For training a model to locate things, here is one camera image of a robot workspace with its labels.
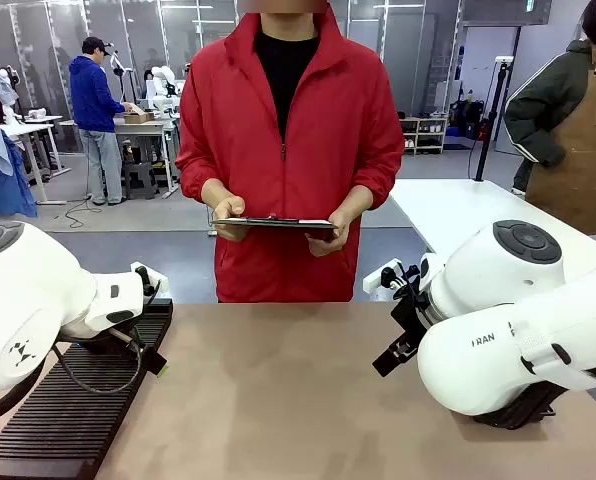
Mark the black step stool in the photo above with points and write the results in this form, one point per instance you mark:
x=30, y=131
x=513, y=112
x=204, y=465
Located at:
x=140, y=180

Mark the black equipment pile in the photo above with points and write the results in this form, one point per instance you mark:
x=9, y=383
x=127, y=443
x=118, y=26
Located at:
x=468, y=117

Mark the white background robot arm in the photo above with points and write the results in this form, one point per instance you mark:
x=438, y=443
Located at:
x=160, y=82

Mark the person in blue hoodie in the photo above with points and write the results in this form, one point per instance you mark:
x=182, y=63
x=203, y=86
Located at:
x=90, y=95

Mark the person's right hand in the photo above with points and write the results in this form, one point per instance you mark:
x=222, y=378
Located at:
x=223, y=202

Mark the blue hanging cloth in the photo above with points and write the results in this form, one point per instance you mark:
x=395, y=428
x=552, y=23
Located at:
x=0, y=192

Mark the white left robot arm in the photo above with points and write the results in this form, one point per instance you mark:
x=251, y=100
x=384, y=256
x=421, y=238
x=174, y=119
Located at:
x=28, y=300

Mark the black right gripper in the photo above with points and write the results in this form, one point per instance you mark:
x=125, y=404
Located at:
x=414, y=320

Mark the cardboard box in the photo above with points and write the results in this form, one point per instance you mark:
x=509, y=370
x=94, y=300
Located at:
x=139, y=117

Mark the grey background desk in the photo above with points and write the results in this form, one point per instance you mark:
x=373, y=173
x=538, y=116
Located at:
x=143, y=129

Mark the person's left forearm red sleeve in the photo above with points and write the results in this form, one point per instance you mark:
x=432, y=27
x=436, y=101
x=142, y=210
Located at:
x=378, y=175

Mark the person's left hand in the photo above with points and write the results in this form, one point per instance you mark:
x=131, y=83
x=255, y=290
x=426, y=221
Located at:
x=350, y=212

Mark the person in red jacket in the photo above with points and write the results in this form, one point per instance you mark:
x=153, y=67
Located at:
x=318, y=150

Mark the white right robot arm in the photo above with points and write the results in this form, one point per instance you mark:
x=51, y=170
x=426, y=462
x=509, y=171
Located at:
x=503, y=275

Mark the wooden shelf unit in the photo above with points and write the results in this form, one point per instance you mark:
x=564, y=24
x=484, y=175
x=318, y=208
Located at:
x=423, y=125

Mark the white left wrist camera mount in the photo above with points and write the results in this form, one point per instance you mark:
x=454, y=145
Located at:
x=158, y=284

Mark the white side table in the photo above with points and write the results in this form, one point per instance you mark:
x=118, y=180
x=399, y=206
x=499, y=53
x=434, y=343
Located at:
x=453, y=210

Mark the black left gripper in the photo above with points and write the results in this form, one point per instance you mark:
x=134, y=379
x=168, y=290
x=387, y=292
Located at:
x=113, y=341

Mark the long black slotted rack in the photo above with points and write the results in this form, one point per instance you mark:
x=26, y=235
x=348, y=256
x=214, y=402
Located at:
x=78, y=425

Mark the person's right forearm red sleeve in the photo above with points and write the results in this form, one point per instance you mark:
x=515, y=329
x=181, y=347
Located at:
x=195, y=172

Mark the short black slotted rack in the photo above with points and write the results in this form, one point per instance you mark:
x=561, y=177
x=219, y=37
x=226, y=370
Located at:
x=508, y=417

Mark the person in brown apron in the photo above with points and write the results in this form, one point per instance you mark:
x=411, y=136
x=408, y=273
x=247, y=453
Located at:
x=578, y=150

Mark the black pole with white top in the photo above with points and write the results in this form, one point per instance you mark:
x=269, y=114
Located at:
x=493, y=110

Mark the white background desk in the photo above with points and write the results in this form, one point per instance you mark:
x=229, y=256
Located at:
x=28, y=131

